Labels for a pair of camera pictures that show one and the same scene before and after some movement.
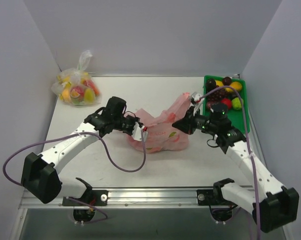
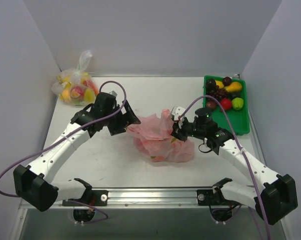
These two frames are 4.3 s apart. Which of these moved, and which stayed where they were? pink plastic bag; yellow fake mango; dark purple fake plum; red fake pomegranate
Moved: pink plastic bag
Stayed: dark purple fake plum; red fake pomegranate; yellow fake mango
